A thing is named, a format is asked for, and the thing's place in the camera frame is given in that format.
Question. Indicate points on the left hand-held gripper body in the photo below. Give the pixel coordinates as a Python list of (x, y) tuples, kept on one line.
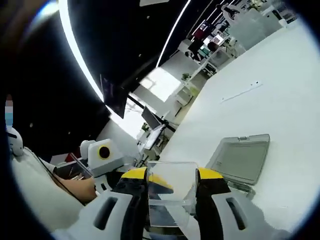
[(100, 162)]

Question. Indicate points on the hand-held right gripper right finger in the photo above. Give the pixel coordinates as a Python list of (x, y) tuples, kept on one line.
[(225, 220)]

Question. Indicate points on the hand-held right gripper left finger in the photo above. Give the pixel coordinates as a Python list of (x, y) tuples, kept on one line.
[(107, 220)]

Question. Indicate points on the transparent grey guide fixture box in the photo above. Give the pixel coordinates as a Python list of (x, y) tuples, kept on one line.
[(240, 160)]

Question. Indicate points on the person's left hand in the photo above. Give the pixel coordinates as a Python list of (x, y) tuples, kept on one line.
[(86, 190)]

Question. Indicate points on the potted green plant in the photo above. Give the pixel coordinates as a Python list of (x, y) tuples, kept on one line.
[(146, 127), (186, 76)]

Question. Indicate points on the person's grey shirt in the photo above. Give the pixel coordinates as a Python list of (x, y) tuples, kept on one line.
[(45, 200)]

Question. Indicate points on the monitor on stand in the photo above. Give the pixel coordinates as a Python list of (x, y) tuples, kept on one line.
[(150, 117)]

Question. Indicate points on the white chest-worn device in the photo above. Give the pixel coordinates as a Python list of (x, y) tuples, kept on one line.
[(15, 142)]

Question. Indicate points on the white low cabinet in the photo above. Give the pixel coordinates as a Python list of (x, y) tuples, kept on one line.
[(185, 96)]

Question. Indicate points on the red display screen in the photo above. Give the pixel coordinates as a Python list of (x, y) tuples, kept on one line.
[(202, 29)]

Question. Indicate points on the white robot figure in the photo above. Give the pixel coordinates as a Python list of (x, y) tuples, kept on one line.
[(231, 12)]

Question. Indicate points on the large dark wall screen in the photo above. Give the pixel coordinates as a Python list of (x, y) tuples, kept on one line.
[(115, 97)]

